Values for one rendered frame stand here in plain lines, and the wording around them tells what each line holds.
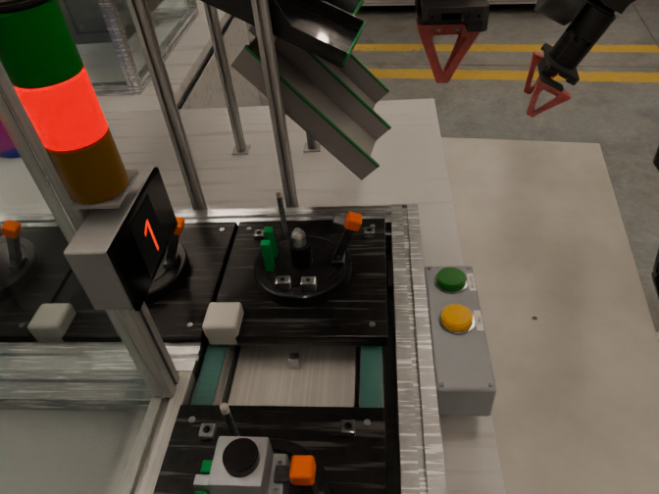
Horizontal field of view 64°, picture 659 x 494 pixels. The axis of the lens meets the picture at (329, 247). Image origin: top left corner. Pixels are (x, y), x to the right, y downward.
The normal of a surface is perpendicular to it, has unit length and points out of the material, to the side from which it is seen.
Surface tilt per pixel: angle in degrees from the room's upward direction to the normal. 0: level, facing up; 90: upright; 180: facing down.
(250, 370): 0
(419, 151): 0
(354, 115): 90
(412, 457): 0
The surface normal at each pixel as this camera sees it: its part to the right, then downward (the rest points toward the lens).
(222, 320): -0.08, -0.74
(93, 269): -0.07, 0.67
